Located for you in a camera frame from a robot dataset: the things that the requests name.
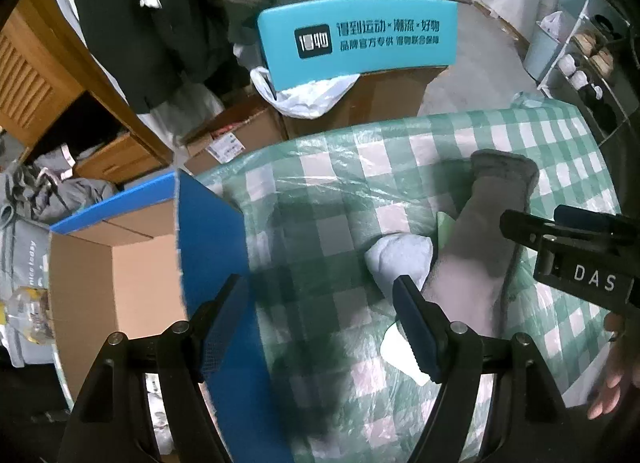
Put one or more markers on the person's right hand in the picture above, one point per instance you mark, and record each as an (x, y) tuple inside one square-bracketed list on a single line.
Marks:
[(612, 383)]

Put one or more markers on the labelled cardboard box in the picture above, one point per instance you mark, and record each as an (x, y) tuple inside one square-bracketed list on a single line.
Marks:
[(250, 133)]

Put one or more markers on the plain white sock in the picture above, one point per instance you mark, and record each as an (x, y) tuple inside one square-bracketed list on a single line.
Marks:
[(400, 258)]

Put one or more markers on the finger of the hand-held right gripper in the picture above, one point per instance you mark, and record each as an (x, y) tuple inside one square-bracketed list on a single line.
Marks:
[(590, 220), (530, 230)]

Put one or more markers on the grey clothes pile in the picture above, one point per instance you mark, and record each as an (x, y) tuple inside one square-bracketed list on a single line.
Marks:
[(75, 193)]

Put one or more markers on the black coat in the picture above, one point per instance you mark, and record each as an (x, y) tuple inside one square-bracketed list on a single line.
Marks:
[(150, 33)]

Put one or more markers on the green checkered tablecloth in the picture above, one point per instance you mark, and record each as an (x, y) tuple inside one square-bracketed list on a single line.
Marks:
[(350, 183)]

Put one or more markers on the small white bag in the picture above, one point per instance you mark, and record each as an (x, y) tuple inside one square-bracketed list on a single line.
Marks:
[(556, 25)]

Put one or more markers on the blue-rimmed cardboard box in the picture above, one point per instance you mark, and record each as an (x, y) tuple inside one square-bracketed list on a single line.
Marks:
[(125, 293)]

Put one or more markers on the light green cloth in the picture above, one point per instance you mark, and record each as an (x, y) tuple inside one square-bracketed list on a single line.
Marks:
[(445, 228)]

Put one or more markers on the grey tote bag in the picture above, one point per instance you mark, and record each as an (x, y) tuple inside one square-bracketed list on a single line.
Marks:
[(25, 253)]

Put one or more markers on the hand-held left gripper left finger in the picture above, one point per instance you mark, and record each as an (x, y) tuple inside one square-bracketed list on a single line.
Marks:
[(225, 333)]

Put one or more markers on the louvered wooden wardrobe door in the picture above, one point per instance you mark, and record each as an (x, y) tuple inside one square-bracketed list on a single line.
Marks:
[(30, 88)]

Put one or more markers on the teal box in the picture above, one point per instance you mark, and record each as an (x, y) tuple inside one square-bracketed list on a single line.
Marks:
[(380, 63)]

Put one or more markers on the white plastic bag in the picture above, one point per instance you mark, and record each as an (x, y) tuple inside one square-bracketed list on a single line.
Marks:
[(305, 100)]

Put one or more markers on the long grey sock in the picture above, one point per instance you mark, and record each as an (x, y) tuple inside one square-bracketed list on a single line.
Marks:
[(480, 243)]

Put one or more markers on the wooden drawer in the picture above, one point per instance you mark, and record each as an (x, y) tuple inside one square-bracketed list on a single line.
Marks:
[(125, 158)]

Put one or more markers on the yellow-capped oil bottle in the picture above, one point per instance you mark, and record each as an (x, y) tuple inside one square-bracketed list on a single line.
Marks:
[(30, 313)]

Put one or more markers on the metal shoe rack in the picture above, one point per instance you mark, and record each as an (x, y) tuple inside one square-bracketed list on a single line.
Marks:
[(595, 73)]

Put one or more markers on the white hanging shirt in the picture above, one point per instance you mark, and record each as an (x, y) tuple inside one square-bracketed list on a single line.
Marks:
[(185, 108)]

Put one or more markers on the plain brown cardboard box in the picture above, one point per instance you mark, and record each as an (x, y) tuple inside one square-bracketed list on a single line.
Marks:
[(380, 103)]

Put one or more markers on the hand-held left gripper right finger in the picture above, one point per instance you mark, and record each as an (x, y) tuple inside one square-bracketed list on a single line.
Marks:
[(417, 333)]

